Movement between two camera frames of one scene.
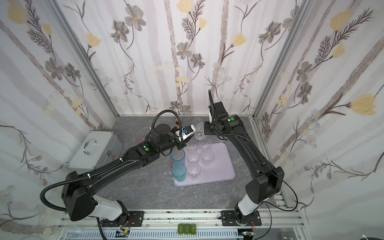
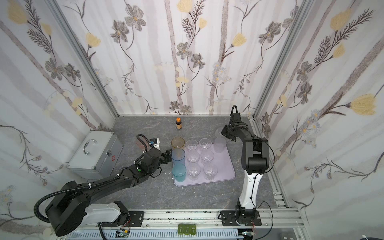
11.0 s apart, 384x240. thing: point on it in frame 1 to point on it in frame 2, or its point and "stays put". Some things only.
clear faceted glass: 205,143 stays put
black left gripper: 178,137 to 166,155
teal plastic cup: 179,172 stays put
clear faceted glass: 192,145 stays put
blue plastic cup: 178,156 stays put
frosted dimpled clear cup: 199,132 to 220,142
